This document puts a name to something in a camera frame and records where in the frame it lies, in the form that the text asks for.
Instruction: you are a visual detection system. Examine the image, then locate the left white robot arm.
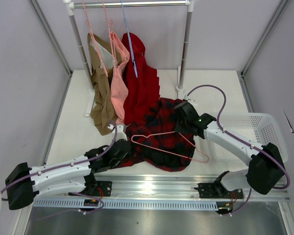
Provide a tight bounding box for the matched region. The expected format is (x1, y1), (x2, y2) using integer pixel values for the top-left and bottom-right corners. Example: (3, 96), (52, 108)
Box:
(4, 139), (130, 211)

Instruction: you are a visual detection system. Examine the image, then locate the metal clothes rack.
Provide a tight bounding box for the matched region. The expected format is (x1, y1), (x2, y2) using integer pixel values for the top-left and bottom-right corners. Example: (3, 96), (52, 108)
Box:
(63, 0), (195, 117)

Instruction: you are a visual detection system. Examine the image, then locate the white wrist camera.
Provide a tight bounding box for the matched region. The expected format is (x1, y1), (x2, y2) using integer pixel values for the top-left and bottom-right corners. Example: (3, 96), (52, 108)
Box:
(108, 124), (128, 141)
(183, 95), (198, 107)

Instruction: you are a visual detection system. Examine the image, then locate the blue hanger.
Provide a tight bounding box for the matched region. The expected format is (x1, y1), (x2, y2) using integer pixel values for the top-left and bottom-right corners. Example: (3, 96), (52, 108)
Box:
(120, 0), (138, 78)

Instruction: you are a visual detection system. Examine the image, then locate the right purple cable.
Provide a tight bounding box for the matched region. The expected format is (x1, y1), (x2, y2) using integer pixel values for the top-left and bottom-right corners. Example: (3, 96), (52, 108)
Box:
(186, 84), (292, 215)

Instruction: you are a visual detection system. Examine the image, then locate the red plaid skirt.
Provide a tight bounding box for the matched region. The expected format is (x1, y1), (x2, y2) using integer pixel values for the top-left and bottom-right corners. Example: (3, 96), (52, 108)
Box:
(125, 98), (195, 172)

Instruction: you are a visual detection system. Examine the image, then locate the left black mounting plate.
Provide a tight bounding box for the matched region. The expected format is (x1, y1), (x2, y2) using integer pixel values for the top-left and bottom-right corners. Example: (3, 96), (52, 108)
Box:
(79, 181), (113, 197)

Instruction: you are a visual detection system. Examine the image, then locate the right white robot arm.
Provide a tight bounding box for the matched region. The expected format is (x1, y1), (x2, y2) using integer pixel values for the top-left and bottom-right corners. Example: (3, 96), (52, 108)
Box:
(174, 101), (286, 198)

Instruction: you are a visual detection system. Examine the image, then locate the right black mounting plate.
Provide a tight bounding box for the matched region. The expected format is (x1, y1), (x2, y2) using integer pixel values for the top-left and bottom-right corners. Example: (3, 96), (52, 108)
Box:
(194, 183), (244, 199)

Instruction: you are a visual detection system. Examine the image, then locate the pink hanging garment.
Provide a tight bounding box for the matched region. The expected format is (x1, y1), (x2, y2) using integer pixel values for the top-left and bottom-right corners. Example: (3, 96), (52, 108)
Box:
(110, 31), (130, 124)

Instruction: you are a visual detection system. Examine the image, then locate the white plastic basket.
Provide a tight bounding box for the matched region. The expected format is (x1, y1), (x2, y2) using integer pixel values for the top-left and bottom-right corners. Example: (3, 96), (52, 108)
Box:
(220, 113), (288, 162)

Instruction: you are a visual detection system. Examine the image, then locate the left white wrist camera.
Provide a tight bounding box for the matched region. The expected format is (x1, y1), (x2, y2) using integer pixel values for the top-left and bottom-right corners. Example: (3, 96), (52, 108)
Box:
(108, 124), (128, 141)

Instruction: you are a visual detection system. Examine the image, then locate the slotted white cable duct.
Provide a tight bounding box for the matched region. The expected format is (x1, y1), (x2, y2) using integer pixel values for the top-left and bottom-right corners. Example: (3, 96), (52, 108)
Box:
(33, 198), (219, 211)

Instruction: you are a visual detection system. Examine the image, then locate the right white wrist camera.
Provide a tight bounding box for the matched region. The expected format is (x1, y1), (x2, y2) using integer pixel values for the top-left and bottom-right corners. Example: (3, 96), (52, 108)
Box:
(183, 95), (198, 107)

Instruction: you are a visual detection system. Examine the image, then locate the purple cable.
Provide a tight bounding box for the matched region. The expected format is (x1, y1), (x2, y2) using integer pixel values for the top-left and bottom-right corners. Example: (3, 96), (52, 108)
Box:
(186, 84), (292, 215)
(0, 119), (118, 215)

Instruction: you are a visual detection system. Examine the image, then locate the black mounting plate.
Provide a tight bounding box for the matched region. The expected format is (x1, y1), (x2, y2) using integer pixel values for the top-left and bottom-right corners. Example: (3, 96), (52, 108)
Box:
(79, 181), (113, 197)
(194, 183), (244, 199)

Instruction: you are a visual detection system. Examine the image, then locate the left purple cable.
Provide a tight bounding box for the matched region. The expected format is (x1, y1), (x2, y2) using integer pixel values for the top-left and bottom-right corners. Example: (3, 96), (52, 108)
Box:
(0, 119), (118, 215)

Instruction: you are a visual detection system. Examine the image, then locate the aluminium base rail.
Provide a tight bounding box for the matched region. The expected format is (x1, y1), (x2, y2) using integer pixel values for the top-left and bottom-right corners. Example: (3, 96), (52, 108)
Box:
(36, 174), (291, 202)

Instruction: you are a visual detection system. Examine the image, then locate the tan hanging garment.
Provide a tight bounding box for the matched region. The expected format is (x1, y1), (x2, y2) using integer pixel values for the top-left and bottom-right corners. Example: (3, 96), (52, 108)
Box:
(87, 34), (117, 136)

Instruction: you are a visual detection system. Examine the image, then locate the red hanging garment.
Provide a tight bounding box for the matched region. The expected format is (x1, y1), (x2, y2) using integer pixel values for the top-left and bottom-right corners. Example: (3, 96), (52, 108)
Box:
(122, 33), (160, 125)

